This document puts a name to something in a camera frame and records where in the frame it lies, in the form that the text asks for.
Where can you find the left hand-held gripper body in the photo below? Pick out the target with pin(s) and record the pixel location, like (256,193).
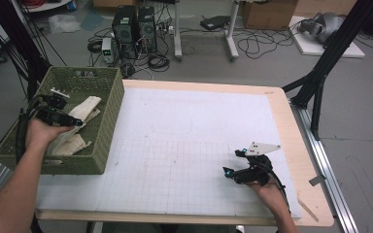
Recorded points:
(47,111)

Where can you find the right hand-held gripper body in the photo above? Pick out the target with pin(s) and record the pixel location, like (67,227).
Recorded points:
(255,174)

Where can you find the cream printed cloth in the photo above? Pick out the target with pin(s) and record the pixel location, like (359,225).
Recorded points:
(84,108)

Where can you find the green woven basket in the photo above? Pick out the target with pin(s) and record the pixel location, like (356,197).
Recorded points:
(84,165)

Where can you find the person's left hand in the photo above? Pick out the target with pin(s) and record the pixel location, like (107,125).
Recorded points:
(40,136)

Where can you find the person's right hand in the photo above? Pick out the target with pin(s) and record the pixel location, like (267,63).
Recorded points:
(273,199)

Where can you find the grey tape piece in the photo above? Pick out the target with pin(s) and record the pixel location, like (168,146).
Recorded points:
(316,180)

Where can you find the thin wooden stick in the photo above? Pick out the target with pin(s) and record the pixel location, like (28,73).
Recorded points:
(308,210)

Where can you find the white grid mat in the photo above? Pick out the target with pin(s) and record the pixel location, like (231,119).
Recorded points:
(191,113)

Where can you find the person's dark trousers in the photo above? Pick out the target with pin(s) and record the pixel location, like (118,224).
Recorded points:
(175,229)

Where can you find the small white power supply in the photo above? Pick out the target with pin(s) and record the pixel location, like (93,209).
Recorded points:
(107,48)

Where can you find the black metal stand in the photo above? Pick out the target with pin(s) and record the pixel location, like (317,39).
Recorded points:
(336,45)
(16,32)

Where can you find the clear plastic bag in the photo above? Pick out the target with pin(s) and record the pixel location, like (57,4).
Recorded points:
(63,23)

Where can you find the large black computer tower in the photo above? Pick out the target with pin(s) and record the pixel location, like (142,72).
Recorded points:
(124,32)

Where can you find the white desk leg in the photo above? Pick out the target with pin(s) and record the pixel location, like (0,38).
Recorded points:
(177,32)
(230,39)

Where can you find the slim black computer tower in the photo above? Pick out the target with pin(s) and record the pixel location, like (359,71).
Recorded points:
(147,29)

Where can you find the white floor board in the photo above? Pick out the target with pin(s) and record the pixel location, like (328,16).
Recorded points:
(314,48)

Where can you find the black flat device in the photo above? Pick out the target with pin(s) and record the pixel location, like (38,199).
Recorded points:
(215,22)

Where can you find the brown cardboard box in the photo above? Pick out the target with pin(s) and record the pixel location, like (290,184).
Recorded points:
(268,16)

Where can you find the grey helmet device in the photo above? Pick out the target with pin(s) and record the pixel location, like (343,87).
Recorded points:
(330,26)

